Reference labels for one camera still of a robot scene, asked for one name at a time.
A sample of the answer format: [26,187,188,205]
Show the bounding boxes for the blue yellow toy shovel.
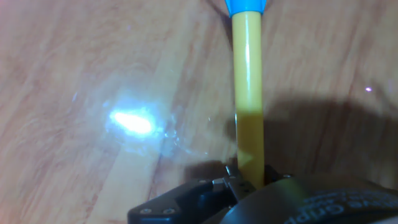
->
[224,0,267,190]

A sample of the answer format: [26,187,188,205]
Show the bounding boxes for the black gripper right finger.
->
[264,166,294,188]

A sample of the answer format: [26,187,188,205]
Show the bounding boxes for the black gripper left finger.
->
[127,164,250,224]

